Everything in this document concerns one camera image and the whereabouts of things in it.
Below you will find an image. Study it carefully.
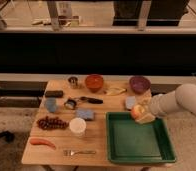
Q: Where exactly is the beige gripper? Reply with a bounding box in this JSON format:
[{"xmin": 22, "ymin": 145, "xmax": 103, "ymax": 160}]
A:
[{"xmin": 136, "ymin": 105, "xmax": 156, "ymax": 124}]

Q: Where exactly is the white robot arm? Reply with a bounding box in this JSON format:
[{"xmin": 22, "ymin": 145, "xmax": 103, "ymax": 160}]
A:
[{"xmin": 136, "ymin": 84, "xmax": 196, "ymax": 124}]

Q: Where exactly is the green plastic tray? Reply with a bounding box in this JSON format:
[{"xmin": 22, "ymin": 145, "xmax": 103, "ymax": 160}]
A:
[{"xmin": 106, "ymin": 112, "xmax": 176, "ymax": 164}]

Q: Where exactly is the purple bowl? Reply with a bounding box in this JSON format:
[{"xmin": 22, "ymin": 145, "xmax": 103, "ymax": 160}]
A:
[{"xmin": 129, "ymin": 76, "xmax": 151, "ymax": 94}]

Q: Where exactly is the yellow banana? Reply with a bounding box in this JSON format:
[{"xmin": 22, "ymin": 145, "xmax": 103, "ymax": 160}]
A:
[{"xmin": 105, "ymin": 87, "xmax": 126, "ymax": 96}]

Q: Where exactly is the blue sponge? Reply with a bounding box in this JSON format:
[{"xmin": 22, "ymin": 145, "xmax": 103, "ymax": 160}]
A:
[{"xmin": 76, "ymin": 109, "xmax": 94, "ymax": 120}]

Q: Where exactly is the orange bowl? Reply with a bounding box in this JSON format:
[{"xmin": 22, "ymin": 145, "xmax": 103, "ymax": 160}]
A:
[{"xmin": 85, "ymin": 74, "xmax": 104, "ymax": 93}]

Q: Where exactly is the white cup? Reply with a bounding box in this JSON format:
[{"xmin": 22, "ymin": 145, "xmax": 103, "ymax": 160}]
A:
[{"xmin": 69, "ymin": 118, "xmax": 86, "ymax": 137}]

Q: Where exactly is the wooden table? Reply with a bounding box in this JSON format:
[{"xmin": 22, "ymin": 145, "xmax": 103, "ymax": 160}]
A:
[{"xmin": 21, "ymin": 79, "xmax": 176, "ymax": 168}]

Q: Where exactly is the small round tin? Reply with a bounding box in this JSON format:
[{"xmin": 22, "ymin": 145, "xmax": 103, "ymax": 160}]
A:
[{"xmin": 64, "ymin": 98, "xmax": 77, "ymax": 110}]

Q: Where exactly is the silver fork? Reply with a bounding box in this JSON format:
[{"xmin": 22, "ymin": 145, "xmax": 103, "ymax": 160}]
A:
[{"xmin": 63, "ymin": 150, "xmax": 96, "ymax": 156}]

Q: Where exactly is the bunch of red grapes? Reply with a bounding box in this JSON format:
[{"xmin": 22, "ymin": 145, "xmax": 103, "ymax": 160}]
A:
[{"xmin": 37, "ymin": 116, "xmax": 69, "ymax": 130}]

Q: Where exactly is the black rectangular block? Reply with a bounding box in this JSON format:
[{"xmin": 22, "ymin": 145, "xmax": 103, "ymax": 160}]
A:
[{"xmin": 44, "ymin": 90, "xmax": 64, "ymax": 98}]

